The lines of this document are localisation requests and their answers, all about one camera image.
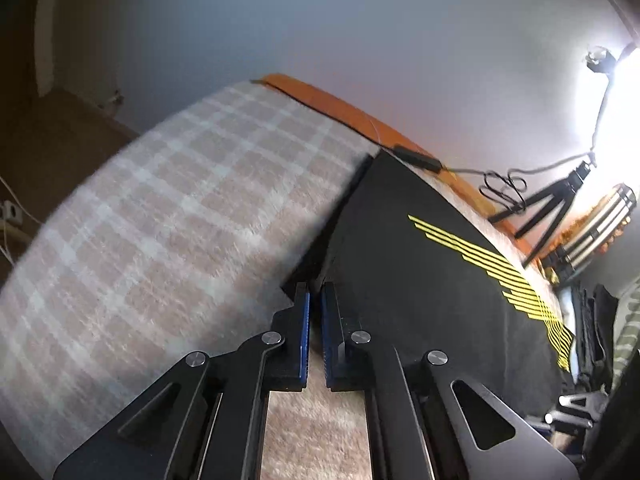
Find bright ring light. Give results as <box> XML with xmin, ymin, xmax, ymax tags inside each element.
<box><xmin>587</xmin><ymin>42</ymin><xmax>639</xmax><ymax>197</ymax></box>

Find orange bed frame edge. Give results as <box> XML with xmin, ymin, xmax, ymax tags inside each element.
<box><xmin>252</xmin><ymin>72</ymin><xmax>551</xmax><ymax>271</ymax></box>

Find stack of folded dark clothes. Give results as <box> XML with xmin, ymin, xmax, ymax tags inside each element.
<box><xmin>561</xmin><ymin>284</ymin><xmax>618</xmax><ymax>393</ymax></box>

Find black pants with yellow print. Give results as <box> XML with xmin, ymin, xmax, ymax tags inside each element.
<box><xmin>282</xmin><ymin>154</ymin><xmax>574</xmax><ymax>416</ymax></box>

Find black power cable with switch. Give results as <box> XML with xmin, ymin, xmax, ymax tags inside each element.
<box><xmin>391</xmin><ymin>71</ymin><xmax>616</xmax><ymax>214</ymax></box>

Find beige plaid bed cover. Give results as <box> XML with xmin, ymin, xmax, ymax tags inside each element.
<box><xmin>0</xmin><ymin>80</ymin><xmax>561</xmax><ymax>480</ymax></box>

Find white wall socket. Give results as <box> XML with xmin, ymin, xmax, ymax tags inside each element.
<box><xmin>1</xmin><ymin>200</ymin><xmax>23</xmax><ymax>226</ymax></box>

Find green white patterned blanket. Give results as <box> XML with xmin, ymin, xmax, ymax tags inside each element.
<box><xmin>612</xmin><ymin>283</ymin><xmax>640</xmax><ymax>390</ymax></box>

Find small black tripod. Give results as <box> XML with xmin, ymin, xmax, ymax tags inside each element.
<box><xmin>488</xmin><ymin>160</ymin><xmax>596</xmax><ymax>268</ymax></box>

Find folded silver tripod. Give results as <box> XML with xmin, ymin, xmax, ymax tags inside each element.
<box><xmin>540</xmin><ymin>183</ymin><xmax>637</xmax><ymax>287</ymax></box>

